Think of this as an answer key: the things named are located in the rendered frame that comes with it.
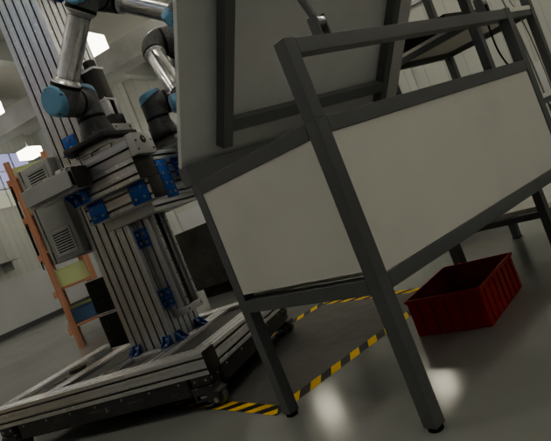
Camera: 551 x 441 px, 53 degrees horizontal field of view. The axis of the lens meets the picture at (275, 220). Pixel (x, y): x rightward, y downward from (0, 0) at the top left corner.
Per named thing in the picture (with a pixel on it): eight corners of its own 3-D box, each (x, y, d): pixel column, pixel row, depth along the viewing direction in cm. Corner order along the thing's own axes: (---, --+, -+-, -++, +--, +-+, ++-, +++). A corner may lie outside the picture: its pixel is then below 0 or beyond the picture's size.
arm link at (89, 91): (110, 112, 232) (98, 82, 232) (90, 111, 220) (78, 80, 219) (89, 123, 236) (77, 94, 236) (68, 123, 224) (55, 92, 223)
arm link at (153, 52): (129, 29, 232) (173, 99, 207) (154, 23, 236) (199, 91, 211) (134, 52, 242) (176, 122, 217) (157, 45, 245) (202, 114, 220)
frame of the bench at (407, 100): (284, 417, 176) (191, 185, 174) (465, 280, 251) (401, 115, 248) (438, 434, 130) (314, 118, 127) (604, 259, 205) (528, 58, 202)
